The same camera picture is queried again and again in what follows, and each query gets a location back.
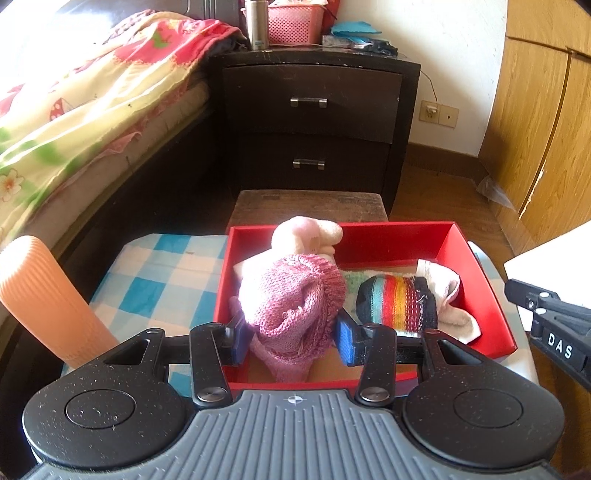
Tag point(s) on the blue checkered tablecloth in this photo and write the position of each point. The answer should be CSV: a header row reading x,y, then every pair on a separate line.
x,y
161,281

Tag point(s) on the floral blanket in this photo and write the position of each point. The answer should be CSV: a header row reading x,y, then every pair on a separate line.
x,y
92,92

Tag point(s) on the red shopping bag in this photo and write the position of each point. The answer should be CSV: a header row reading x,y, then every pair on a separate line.
x,y
333,8

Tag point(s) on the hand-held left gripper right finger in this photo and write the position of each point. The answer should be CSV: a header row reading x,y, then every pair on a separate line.
x,y
346,341

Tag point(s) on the small dark item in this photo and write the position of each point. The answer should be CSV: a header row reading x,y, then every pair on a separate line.
x,y
383,47

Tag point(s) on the bed with floral quilt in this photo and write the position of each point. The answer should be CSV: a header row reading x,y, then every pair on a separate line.
x,y
152,175

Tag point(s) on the wall power outlet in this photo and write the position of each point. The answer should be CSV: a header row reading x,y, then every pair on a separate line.
x,y
438,114

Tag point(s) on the dark wooden nightstand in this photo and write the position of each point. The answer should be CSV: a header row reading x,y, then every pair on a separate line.
x,y
406,138

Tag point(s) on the white towel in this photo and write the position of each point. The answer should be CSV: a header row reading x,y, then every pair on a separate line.
x,y
450,290

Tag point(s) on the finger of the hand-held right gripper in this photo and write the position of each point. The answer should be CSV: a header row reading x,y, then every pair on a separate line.
x,y
526,293

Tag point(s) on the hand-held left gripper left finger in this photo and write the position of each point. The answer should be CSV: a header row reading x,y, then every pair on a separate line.
x,y
238,339

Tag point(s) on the red cardboard box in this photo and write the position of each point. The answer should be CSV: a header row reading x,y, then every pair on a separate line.
x,y
475,295

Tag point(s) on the pink plastic basket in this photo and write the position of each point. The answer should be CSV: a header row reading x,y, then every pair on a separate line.
x,y
295,23

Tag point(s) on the steel thermos bottle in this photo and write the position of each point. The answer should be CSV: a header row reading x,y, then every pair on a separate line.
x,y
256,25

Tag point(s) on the brown wooden stool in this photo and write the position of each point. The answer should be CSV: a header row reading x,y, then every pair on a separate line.
x,y
309,205

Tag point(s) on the pink knitted hat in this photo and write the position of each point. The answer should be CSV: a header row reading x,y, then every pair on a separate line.
x,y
291,304

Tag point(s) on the blue paper items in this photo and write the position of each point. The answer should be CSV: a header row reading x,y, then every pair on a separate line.
x,y
355,28

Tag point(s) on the orange ribbed cylinder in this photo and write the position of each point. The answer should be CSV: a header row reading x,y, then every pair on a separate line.
x,y
41,295

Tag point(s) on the clear plastic bag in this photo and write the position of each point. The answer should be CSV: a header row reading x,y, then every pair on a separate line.
x,y
496,194

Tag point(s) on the rainbow striped sock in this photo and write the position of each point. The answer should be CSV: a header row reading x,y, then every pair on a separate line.
x,y
392,300

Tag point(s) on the pink pig plush toy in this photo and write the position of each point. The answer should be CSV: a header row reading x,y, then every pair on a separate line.
x,y
300,233

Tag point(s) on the beige mattress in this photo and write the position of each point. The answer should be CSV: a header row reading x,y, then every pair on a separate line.
x,y
97,184

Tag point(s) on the wooden wardrobe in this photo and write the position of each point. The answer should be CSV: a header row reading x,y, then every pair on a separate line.
x,y
535,115

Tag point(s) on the white board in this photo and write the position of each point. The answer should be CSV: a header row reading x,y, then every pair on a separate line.
x,y
554,256

